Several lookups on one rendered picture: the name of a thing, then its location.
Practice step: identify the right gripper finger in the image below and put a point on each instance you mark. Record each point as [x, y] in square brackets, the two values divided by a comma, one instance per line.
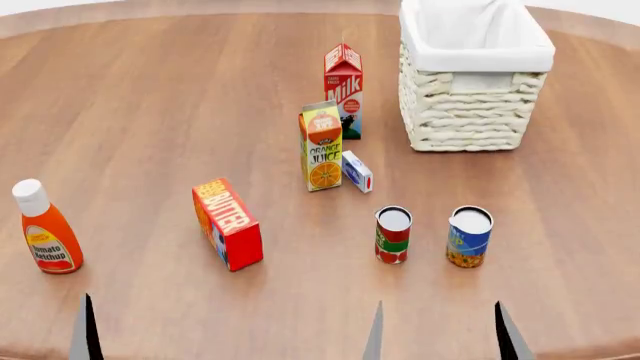
[510, 345]
[375, 341]

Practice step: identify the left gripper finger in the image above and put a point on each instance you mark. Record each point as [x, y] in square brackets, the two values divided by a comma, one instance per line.
[82, 337]

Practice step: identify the tomato ketchup bottle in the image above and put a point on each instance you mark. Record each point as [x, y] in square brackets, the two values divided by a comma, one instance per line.
[50, 240]

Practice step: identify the red tomato sauce can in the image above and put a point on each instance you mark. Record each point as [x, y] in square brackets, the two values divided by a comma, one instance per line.
[393, 240]

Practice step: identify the white woven wicker basket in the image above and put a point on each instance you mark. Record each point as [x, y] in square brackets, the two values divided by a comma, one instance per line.
[465, 116]

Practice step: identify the white cloth basket liner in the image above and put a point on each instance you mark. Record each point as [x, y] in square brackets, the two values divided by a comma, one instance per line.
[480, 56]

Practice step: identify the blue soup can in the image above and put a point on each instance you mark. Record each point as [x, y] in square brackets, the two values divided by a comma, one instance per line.
[468, 240]

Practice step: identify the small blue white box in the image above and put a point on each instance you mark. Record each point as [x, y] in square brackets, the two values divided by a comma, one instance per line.
[356, 170]

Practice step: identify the red butter box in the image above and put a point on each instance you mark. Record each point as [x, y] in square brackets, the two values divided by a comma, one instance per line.
[227, 221]

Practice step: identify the orange juice carton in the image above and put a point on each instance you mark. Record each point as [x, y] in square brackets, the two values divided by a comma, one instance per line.
[323, 150]

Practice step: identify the red milk carton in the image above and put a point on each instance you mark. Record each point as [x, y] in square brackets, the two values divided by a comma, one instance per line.
[343, 90]

